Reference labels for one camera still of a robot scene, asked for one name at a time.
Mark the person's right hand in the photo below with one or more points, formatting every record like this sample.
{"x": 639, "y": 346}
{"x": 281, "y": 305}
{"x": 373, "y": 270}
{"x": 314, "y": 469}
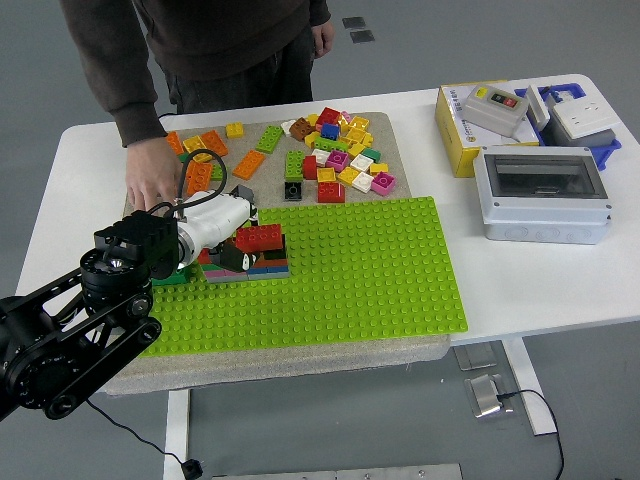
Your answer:
{"x": 150, "y": 170}

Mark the person's left hand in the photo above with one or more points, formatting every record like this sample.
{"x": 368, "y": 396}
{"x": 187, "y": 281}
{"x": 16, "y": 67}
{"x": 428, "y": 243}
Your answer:
{"x": 323, "y": 39}

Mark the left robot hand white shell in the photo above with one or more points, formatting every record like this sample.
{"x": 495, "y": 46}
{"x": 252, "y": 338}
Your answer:
{"x": 215, "y": 217}

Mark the red long toy brick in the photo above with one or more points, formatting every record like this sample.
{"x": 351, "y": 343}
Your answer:
{"x": 257, "y": 237}

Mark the dark green long toy brick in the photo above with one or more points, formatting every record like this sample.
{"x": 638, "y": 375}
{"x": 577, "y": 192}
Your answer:
{"x": 185, "y": 277}

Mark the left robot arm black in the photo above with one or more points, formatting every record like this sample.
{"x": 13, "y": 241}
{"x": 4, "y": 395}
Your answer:
{"x": 125, "y": 240}

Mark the person's left forearm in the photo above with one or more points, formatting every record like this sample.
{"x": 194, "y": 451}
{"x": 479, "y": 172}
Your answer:
{"x": 319, "y": 12}

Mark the person's right forearm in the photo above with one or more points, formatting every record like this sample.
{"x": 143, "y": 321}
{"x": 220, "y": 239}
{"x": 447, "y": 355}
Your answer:
{"x": 112, "y": 75}

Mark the small dark green brick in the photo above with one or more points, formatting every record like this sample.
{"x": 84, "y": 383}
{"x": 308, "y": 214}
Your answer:
{"x": 184, "y": 157}

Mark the orange long toy brick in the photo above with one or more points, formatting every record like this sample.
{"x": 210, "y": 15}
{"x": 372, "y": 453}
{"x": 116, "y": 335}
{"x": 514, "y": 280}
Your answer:
{"x": 200, "y": 177}
{"x": 215, "y": 140}
{"x": 248, "y": 164}
{"x": 175, "y": 142}

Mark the grey sloped toy brick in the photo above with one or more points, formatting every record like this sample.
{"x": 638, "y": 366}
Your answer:
{"x": 245, "y": 192}

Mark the red square stacked brick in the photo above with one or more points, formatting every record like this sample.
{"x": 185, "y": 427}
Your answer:
{"x": 203, "y": 256}

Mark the lime green square brick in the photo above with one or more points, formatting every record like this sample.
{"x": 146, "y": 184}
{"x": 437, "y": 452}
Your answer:
{"x": 216, "y": 172}

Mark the green flat brick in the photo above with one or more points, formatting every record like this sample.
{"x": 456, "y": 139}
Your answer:
{"x": 210, "y": 266}

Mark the yellow long toy brick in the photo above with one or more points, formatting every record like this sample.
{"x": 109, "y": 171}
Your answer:
{"x": 195, "y": 144}

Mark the pink flat brick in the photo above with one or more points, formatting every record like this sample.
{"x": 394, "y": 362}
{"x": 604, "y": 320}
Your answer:
{"x": 222, "y": 273}

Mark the grey flat brick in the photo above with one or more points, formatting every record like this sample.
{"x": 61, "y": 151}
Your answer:
{"x": 226, "y": 279}
{"x": 269, "y": 274}

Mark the black square stacked brick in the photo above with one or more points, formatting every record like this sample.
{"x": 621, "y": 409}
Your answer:
{"x": 277, "y": 254}

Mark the red flat brick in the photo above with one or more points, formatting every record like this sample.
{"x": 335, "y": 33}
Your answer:
{"x": 275, "y": 262}

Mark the blue flat brick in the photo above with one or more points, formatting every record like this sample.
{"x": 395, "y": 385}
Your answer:
{"x": 270, "y": 269}

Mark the red square toy brick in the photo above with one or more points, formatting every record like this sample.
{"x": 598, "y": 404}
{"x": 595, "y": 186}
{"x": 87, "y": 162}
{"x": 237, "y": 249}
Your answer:
{"x": 327, "y": 117}

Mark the small pink toy brick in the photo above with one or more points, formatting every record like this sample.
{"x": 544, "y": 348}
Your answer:
{"x": 345, "y": 117}

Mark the black square toy brick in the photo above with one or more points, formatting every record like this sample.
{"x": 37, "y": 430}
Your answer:
{"x": 292, "y": 191}

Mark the yellow square toy brick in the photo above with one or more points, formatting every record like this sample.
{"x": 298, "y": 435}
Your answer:
{"x": 356, "y": 149}
{"x": 356, "y": 135}
{"x": 311, "y": 138}
{"x": 235, "y": 130}
{"x": 358, "y": 123}
{"x": 312, "y": 120}
{"x": 326, "y": 174}
{"x": 368, "y": 139}
{"x": 348, "y": 176}

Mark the brown square toy brick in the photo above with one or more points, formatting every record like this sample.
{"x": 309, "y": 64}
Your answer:
{"x": 301, "y": 128}

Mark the blue square toy brick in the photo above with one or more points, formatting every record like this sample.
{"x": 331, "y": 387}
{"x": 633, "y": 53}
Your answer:
{"x": 330, "y": 131}

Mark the small white toy brick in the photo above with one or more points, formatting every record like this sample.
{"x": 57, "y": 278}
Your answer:
{"x": 287, "y": 126}

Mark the lime green long brick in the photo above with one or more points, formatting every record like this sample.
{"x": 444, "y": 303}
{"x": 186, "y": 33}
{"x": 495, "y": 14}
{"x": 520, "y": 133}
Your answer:
{"x": 330, "y": 145}
{"x": 270, "y": 138}
{"x": 294, "y": 165}

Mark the white square toy brick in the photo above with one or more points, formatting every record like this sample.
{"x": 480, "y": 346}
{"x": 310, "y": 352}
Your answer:
{"x": 363, "y": 182}
{"x": 361, "y": 162}
{"x": 320, "y": 156}

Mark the red large square brick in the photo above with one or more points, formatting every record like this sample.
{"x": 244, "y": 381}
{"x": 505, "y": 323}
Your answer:
{"x": 331, "y": 192}

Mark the magenta square toy brick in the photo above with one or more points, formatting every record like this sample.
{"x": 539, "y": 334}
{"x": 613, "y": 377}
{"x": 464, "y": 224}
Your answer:
{"x": 337, "y": 160}

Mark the green square toy brick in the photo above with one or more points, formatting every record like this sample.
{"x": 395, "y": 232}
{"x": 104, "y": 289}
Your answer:
{"x": 371, "y": 154}

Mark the yellow flat toy brick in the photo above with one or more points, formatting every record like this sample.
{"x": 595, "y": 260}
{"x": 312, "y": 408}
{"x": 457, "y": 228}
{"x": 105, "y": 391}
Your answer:
{"x": 378, "y": 168}

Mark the green studded baseplate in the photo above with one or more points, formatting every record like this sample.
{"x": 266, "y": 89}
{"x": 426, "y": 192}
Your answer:
{"x": 350, "y": 280}

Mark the pink square toy brick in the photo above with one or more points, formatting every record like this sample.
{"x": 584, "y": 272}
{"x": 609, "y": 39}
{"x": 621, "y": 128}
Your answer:
{"x": 383, "y": 183}

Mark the small metal floor plate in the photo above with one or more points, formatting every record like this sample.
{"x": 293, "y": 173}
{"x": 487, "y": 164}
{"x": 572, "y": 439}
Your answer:
{"x": 362, "y": 36}
{"x": 353, "y": 22}

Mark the person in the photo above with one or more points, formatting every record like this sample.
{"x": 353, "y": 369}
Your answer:
{"x": 225, "y": 40}

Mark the grey-brown mat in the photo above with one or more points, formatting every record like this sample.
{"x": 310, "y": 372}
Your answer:
{"x": 250, "y": 367}

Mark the yellow cardboard box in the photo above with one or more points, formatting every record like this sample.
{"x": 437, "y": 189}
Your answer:
{"x": 450, "y": 130}

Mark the white table leg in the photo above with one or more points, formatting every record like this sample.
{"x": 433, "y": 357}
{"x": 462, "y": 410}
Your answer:
{"x": 177, "y": 432}

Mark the white plastic panel piece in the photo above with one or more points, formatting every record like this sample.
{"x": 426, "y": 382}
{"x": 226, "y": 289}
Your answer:
{"x": 534, "y": 107}

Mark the long metal floor strip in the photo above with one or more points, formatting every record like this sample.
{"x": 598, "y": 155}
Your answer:
{"x": 340, "y": 472}

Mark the grey plastic box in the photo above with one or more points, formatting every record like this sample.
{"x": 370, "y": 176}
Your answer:
{"x": 595, "y": 138}

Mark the metal floor cover plate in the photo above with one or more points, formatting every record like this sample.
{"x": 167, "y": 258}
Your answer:
{"x": 485, "y": 397}
{"x": 475, "y": 357}

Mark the blue plastic bin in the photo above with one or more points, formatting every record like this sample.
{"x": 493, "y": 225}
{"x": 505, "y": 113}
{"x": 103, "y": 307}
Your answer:
{"x": 607, "y": 152}

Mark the white table foot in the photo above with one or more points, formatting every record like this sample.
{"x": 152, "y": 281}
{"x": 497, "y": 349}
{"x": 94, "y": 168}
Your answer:
{"x": 525, "y": 385}

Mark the grey push-button switch box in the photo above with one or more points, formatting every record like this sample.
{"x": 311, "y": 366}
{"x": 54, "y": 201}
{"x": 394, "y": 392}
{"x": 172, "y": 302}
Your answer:
{"x": 487, "y": 112}

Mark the white wall socket panel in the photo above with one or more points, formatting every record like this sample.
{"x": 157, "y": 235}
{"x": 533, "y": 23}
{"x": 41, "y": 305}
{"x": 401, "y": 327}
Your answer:
{"x": 582, "y": 120}

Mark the grey distribution enclosure clear lid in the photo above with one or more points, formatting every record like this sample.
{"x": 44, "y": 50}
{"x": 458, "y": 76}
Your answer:
{"x": 542, "y": 220}

